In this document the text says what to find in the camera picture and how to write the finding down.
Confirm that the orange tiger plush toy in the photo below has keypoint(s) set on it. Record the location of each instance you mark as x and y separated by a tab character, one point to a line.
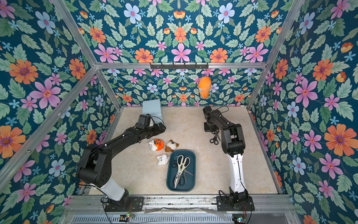
156	144

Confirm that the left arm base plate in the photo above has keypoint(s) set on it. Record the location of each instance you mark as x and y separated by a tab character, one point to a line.
126	204

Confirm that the orange hanging plush toy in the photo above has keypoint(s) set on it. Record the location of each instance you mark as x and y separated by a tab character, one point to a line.
204	87

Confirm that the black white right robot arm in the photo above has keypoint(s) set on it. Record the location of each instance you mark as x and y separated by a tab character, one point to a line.
231	138

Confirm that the brown dog plush toy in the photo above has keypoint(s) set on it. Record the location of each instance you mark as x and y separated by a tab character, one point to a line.
171	146

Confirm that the light blue box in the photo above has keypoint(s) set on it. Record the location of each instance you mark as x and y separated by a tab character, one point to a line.
153	108

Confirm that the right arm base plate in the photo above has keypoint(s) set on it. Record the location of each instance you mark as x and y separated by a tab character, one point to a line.
226	204

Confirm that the white ventilation grille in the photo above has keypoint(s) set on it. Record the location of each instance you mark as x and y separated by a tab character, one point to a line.
152	219

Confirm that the dark teal storage tray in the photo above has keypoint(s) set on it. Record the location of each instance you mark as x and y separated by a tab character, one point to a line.
189	179

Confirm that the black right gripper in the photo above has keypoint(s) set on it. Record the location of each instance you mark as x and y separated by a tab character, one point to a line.
211	128

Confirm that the cream kitchen shears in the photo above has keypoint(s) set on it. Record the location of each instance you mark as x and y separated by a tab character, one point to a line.
187	159

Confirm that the small black thin scissors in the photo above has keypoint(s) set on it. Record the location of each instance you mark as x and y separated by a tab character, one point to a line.
181	166

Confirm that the white plush toy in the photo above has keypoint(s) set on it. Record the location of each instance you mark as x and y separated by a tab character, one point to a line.
162	160

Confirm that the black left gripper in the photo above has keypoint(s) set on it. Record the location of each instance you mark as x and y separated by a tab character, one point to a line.
157	130

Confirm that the black wall hook rail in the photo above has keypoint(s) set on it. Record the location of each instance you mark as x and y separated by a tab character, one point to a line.
174	66

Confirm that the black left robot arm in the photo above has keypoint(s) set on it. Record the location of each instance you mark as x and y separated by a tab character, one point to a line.
95	166

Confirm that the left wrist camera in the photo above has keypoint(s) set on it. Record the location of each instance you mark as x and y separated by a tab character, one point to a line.
144	121

